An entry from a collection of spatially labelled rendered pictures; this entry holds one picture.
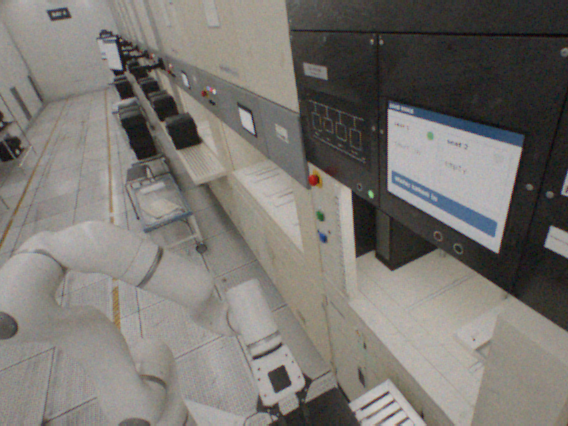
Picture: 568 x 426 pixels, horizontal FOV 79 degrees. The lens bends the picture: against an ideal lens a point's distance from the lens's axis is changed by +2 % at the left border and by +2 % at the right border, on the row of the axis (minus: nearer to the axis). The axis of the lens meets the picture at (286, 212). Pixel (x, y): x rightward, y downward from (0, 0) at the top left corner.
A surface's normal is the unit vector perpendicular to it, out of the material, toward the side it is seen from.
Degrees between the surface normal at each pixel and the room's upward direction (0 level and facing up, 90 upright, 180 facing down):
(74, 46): 90
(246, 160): 90
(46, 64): 90
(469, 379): 0
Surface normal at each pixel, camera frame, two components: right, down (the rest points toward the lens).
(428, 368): -0.16, -0.83
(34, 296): 0.88, -0.43
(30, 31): 0.43, 0.43
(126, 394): 0.18, 0.00
